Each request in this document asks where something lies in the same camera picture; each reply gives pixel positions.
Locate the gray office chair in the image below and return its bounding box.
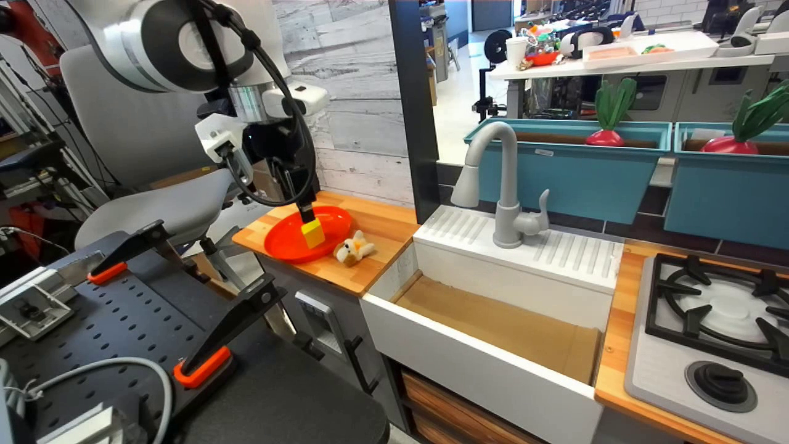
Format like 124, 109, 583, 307
56, 41, 242, 252

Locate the gray toy faucet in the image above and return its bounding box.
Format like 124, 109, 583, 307
448, 117, 555, 252

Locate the red-orange plastic bowl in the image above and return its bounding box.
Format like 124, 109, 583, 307
260, 204, 357, 265

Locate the red radish plush toy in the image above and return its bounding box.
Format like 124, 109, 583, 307
581, 73, 641, 151
701, 82, 789, 158

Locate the aluminium rail with bracket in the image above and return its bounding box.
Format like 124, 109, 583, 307
34, 399, 119, 444
0, 281, 76, 342

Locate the orange black bar clamp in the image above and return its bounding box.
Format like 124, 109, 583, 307
167, 275, 283, 394
84, 216, 173, 289

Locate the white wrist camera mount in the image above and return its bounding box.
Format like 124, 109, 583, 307
193, 110, 252, 180

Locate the white plush dog toy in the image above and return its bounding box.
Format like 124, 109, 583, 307
331, 230, 380, 269

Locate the yellow block toy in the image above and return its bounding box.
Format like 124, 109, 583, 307
299, 216, 331, 252

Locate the black office chair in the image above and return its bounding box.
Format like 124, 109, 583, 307
474, 26, 517, 123

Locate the gray toy stove top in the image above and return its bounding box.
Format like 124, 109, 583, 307
623, 249, 789, 444

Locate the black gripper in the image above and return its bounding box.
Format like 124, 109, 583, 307
244, 117, 323, 227

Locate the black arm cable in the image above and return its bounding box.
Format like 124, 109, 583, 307
189, 0, 321, 209

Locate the gray coiled cable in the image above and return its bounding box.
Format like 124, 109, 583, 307
0, 353, 177, 444

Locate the black perforated base board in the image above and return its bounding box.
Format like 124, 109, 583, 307
0, 243, 390, 444

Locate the wooden toy kitchen unit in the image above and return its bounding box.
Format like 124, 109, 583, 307
232, 189, 789, 444

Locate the white background table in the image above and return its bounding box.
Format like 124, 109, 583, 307
491, 26, 789, 83

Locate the black upright post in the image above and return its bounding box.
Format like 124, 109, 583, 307
386, 0, 443, 227

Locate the white toy sink basin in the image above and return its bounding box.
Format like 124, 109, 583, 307
357, 201, 625, 444

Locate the black stove burner grate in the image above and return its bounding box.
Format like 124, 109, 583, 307
643, 252, 789, 381

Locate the teal storage bin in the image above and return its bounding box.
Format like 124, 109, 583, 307
660, 117, 789, 253
461, 116, 676, 227

